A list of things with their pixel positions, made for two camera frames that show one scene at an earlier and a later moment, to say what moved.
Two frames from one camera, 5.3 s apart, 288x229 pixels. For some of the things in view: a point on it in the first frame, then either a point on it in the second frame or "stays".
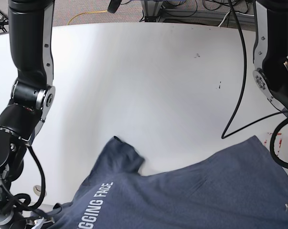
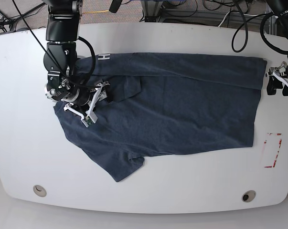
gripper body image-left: (19, 222) to (85, 95)
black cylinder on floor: (113, 5) stays
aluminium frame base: (152, 10) stays
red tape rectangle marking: (280, 142) stays
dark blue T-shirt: (242, 187) to (160, 103)
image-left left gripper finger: (40, 222) to (89, 114)
